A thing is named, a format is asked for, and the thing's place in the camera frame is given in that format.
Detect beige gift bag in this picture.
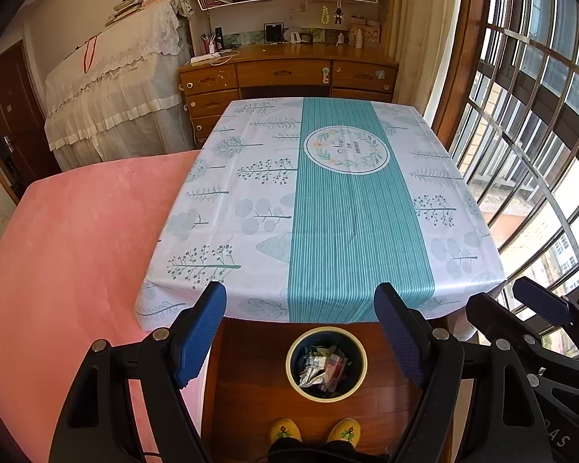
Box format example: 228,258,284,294
350,18,382,48

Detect dark blue cream-rimmed bin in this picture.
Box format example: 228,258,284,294
286,327,367,400

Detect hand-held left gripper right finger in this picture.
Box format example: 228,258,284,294
373,281,557,463

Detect beige curtain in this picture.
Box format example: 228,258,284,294
391,0,464,107

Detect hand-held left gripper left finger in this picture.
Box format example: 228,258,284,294
48,281,229,463

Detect red ribbon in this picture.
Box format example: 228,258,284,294
82,34,100,71

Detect window with metal grille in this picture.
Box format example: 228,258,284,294
434,0,579,362

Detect white lace dust cover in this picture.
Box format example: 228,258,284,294
44,0,196,172

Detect yellow embroidered slipper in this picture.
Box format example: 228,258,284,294
270,419,303,443
327,418,362,443

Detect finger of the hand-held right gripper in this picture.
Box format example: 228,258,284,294
512,276,579,362
466,292,563,389

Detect teal white printed tablecloth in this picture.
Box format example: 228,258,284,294
134,97,507,333

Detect silvery wrapper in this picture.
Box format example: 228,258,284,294
299,357,331,389

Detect stack of old books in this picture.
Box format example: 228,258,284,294
105,0,181,27

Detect wooden wall bookshelf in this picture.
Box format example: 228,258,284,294
181,0,396,46

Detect brown wooden door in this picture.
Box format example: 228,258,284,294
0,41,61,194

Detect wooden desk with drawers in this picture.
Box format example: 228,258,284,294
178,43,400,150

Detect pink bed cover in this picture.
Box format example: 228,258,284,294
0,149,232,463

